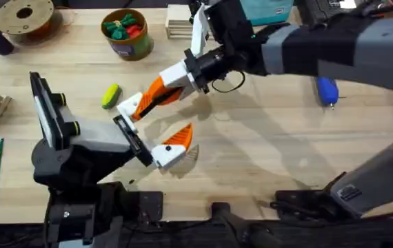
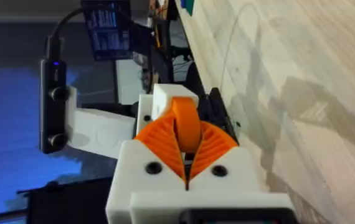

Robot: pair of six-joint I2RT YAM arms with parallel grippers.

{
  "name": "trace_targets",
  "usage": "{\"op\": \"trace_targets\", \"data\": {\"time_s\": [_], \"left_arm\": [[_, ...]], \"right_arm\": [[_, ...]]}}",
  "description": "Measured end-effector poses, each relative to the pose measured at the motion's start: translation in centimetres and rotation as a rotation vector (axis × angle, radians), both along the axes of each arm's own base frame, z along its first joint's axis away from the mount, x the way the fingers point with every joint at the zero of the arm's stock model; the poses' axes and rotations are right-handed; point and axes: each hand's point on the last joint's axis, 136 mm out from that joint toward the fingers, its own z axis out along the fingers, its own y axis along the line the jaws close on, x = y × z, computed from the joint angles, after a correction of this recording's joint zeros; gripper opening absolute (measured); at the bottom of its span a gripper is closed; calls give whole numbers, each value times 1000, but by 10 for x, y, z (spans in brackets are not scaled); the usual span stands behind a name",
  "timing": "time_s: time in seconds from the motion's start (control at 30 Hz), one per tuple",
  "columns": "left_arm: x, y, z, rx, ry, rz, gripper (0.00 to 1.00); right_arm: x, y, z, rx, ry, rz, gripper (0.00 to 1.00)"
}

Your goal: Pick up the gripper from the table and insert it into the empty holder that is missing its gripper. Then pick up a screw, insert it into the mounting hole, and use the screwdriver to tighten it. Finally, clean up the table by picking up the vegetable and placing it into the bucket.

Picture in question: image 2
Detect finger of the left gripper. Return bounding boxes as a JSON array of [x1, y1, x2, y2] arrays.
[[136, 83, 199, 135], [196, 86, 239, 146]]

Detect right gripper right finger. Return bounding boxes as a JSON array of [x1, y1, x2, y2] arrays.
[[186, 120, 267, 194]]

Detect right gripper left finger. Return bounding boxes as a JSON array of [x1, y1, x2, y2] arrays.
[[105, 110, 187, 224]]

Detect black case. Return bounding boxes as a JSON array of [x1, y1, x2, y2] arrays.
[[17, 177, 113, 224]]

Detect dark computer monitor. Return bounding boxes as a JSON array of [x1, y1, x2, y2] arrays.
[[80, 0, 132, 62]]

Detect toy blocks on green board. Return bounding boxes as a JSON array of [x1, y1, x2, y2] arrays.
[[179, 0, 196, 16]]

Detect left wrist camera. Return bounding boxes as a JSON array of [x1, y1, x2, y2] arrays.
[[39, 58, 70, 155]]

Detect black camera cable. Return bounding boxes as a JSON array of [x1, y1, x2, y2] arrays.
[[45, 7, 85, 62]]

